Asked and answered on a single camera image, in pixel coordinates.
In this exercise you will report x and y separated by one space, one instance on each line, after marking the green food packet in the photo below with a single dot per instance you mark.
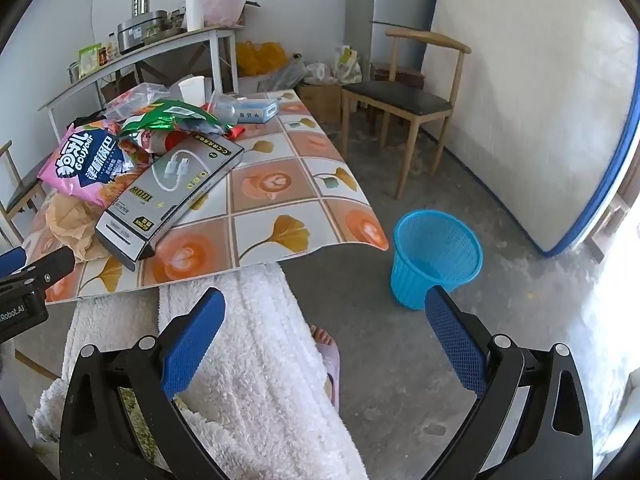
90 57

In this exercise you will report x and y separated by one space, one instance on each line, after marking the blue plastic wastebasket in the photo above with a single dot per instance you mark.
415 280

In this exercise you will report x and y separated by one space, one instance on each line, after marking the dark brown wooden stool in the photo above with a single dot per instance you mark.
400 76

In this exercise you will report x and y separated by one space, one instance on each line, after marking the closed cardboard box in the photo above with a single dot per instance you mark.
320 102

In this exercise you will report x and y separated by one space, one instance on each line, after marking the purple slipper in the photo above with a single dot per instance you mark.
331 360

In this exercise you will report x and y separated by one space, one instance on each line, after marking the white paper cup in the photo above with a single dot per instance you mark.
192 90

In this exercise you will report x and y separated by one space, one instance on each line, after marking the wooden chair with black seat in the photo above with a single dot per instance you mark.
22 192
400 100

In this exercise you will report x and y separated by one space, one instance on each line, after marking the large clear plastic bag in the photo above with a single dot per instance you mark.
135 100

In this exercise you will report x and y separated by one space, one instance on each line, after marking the clear plastic sheet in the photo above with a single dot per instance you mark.
285 77

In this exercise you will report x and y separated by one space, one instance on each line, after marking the pink snack bag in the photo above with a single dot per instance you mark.
80 165

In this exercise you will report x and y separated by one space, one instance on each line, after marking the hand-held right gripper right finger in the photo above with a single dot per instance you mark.
455 345

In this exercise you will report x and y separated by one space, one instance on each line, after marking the wooden frame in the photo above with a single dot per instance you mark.
607 225

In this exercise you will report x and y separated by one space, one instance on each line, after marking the pink plastic bag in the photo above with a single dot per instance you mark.
220 5

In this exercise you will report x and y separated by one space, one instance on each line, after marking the green snack bag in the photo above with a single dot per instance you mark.
165 120

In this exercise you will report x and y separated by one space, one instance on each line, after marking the white mattress with blue edge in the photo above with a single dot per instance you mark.
525 110

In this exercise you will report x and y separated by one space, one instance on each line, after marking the steel cylinder holder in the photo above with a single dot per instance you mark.
141 2

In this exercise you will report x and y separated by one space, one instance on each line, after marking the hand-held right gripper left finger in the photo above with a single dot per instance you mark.
195 345

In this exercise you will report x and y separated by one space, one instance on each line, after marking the black plastic bag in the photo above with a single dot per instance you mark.
90 122

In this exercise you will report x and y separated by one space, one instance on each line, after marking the white paper towel roll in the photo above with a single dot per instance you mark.
195 12

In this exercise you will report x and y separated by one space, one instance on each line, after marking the person's foot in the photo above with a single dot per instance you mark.
322 335

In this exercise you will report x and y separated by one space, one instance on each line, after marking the olive green stool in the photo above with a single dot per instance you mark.
140 425

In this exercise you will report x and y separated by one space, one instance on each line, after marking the brown cardboard sheet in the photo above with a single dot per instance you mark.
120 87

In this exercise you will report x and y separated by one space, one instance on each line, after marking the crumpled brown paper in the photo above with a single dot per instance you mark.
70 225

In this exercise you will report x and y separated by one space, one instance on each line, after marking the white fleece pants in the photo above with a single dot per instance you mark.
260 360

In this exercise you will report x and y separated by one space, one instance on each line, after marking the metal cooking pot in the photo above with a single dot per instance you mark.
140 32

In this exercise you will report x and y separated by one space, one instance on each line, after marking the white plastic bag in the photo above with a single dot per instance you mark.
319 72

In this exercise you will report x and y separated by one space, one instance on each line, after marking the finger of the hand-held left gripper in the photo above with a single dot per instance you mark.
55 265
11 261

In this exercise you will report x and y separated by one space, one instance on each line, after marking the white side table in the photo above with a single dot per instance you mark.
150 52

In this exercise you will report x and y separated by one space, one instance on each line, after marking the white bag with green print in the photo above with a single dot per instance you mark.
349 65

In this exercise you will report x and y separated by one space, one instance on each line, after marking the blue white carton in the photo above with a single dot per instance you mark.
255 110

